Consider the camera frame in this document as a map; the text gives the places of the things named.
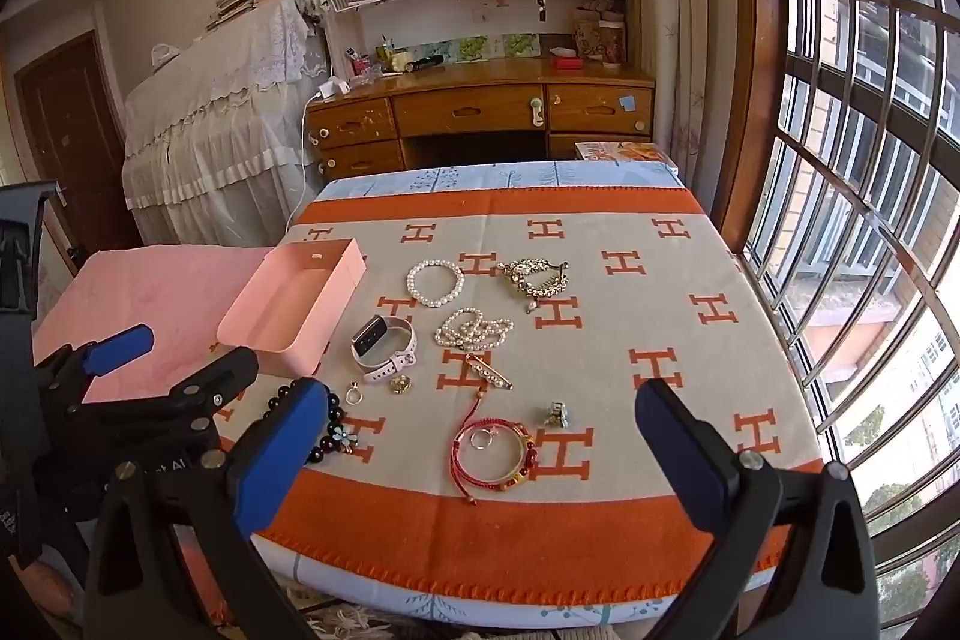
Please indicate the patterned brown bag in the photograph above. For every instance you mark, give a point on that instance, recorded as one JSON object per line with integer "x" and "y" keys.
{"x": 587, "y": 34}

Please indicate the wooden desk with drawers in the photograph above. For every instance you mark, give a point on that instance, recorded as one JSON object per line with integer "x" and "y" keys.
{"x": 465, "y": 111}

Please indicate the green leaf picture strip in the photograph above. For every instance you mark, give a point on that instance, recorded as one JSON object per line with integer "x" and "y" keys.
{"x": 487, "y": 46}

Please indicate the small red box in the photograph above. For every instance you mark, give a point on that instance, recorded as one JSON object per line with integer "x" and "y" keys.
{"x": 568, "y": 62}

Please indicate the window with metal grille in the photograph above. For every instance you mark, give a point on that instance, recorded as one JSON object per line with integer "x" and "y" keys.
{"x": 862, "y": 160}

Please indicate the pink rectangular box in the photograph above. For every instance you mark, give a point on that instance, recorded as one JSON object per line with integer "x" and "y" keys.
{"x": 285, "y": 310}

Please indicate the beige floral curtain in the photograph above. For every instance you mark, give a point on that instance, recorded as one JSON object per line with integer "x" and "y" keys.
{"x": 675, "y": 10}

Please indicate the orange patterned blanket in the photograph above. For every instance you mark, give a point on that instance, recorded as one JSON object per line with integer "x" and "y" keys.
{"x": 637, "y": 325}

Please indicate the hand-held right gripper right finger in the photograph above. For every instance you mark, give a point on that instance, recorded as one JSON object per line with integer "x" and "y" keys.
{"x": 679, "y": 452}

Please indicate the piano with lace cover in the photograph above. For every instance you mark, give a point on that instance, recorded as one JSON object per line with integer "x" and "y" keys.
{"x": 217, "y": 123}

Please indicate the hanging keys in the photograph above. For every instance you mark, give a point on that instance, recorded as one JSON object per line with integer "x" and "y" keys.
{"x": 540, "y": 6}

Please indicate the gold pearl hairpin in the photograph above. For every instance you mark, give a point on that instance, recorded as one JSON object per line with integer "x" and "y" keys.
{"x": 487, "y": 372}

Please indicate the patterned jar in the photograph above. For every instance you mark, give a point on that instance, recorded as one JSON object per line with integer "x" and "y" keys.
{"x": 611, "y": 40}

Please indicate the pink blanket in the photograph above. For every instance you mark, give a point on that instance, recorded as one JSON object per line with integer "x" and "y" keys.
{"x": 165, "y": 302}

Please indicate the small gold hair claw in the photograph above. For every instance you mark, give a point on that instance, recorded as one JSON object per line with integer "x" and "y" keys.
{"x": 556, "y": 415}

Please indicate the brown wooden door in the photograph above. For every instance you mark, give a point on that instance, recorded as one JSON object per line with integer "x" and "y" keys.
{"x": 75, "y": 145}

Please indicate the gold rhinestone hair ornament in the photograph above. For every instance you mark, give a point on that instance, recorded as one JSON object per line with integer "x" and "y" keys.
{"x": 534, "y": 289}

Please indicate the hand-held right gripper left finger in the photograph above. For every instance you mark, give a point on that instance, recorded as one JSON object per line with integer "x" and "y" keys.
{"x": 281, "y": 452}

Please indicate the pale drawer safety lock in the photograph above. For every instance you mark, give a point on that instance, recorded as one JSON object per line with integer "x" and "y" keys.
{"x": 536, "y": 113}

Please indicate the black flashlight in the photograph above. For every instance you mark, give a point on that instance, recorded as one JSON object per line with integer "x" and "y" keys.
{"x": 425, "y": 62}

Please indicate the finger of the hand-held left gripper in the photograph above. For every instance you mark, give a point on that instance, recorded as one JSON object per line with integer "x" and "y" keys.
{"x": 217, "y": 377}
{"x": 120, "y": 347}

